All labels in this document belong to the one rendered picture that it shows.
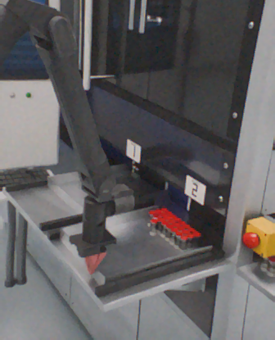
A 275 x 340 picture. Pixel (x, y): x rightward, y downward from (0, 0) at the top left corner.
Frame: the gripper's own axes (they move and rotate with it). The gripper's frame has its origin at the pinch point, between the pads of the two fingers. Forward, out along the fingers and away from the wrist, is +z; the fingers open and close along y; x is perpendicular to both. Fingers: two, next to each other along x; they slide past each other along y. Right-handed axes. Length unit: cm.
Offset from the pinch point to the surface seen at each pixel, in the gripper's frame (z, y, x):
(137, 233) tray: 1.6, 22.5, 12.5
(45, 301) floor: 89, 37, 104
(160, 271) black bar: 0.2, 15.9, -7.8
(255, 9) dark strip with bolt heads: -64, 37, -4
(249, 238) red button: -11.1, 34.3, -18.3
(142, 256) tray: 1.7, 17.3, 2.1
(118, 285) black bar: 0.5, 3.5, -7.8
